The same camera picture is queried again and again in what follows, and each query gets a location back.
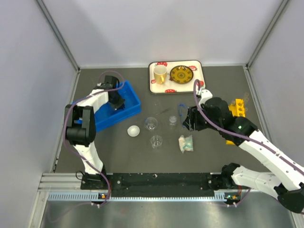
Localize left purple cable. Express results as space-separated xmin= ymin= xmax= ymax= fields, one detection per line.
xmin=62 ymin=70 xmax=126 ymax=207

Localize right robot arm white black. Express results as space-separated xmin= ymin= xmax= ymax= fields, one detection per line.
xmin=181 ymin=97 xmax=304 ymax=214

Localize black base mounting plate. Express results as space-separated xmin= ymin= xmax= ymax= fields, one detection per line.
xmin=80 ymin=172 xmax=250 ymax=198

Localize purple cable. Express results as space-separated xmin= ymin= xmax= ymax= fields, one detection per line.
xmin=62 ymin=70 xmax=126 ymax=207
xmin=193 ymin=79 xmax=304 ymax=207

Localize blue plastic compartment bin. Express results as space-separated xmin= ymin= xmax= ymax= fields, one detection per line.
xmin=71 ymin=80 xmax=142 ymax=133

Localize clear glass beaker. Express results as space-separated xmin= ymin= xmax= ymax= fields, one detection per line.
xmin=150 ymin=135 xmax=163 ymax=149

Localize blue frame safety goggles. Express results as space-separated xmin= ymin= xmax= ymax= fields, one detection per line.
xmin=178 ymin=103 xmax=189 ymax=123

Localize yellow black patterned plate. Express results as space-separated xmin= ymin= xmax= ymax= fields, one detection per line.
xmin=170 ymin=65 xmax=194 ymax=84

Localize yellow test tube rack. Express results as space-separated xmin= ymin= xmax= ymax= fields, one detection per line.
xmin=225 ymin=98 xmax=248 ymax=145

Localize yellow ceramic mug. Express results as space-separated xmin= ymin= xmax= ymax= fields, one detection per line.
xmin=153 ymin=65 xmax=167 ymax=85

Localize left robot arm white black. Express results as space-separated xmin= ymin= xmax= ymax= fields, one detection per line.
xmin=64 ymin=76 xmax=125 ymax=188

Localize small glass beaker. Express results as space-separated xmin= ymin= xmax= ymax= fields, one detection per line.
xmin=168 ymin=115 xmax=178 ymax=129

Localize plastic bag with gloves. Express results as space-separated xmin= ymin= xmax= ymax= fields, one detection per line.
xmin=178 ymin=135 xmax=193 ymax=153

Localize white round dish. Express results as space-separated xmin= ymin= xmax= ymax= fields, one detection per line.
xmin=127 ymin=125 xmax=140 ymax=137

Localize grey slotted cable duct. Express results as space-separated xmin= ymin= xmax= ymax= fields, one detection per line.
xmin=47 ymin=191 xmax=228 ymax=202

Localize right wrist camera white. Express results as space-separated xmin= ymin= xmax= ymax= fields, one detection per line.
xmin=196 ymin=87 xmax=213 ymax=105

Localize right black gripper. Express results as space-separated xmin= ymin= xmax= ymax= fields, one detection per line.
xmin=182 ymin=104 xmax=221 ymax=132

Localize strawberry pattern white tray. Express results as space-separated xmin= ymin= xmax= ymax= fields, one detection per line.
xmin=148 ymin=60 xmax=206 ymax=94

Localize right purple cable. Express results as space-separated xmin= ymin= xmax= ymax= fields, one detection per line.
xmin=193 ymin=79 xmax=304 ymax=207

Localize round glass flask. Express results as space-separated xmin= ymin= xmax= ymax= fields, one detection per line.
xmin=144 ymin=117 xmax=158 ymax=132

